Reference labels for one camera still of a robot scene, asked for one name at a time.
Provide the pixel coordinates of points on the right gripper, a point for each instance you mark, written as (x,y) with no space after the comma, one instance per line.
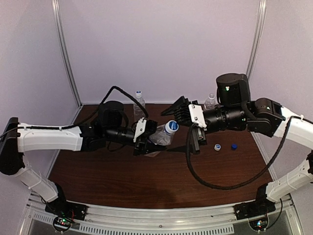
(195,138)

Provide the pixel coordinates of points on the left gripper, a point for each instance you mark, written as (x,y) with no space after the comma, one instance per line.
(141,143)

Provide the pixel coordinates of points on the Pepsi label plastic bottle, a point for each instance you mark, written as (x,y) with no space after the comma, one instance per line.
(160,137)

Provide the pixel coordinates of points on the white Pocari Sweat cap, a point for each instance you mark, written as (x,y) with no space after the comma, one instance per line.
(217,147)

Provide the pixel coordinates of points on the blue bottle cap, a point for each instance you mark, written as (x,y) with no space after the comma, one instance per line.
(234,146)

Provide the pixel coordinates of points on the clear bottle white cap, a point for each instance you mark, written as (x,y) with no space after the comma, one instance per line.
(210,102)

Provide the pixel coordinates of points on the white Pepsi bottle cap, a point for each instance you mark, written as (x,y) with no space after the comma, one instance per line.
(171,127)

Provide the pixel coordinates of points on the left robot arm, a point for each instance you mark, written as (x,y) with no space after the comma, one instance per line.
(106,127)

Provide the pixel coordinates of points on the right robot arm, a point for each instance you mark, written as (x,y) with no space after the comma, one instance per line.
(236,111)

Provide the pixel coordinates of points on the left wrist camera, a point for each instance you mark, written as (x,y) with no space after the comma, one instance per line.
(144,128)

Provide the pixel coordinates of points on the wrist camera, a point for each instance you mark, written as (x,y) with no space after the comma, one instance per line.
(180,111)
(144,128)

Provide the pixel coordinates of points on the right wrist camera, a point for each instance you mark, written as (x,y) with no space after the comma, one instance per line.
(180,111)

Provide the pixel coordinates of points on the front aluminium rail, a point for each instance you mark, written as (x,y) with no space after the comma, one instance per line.
(215,220)

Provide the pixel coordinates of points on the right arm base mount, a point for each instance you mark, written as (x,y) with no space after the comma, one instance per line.
(256,212)

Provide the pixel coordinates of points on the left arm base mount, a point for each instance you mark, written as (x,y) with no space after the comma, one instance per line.
(66,213)

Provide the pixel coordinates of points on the left aluminium frame post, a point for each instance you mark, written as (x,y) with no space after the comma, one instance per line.
(64,52)

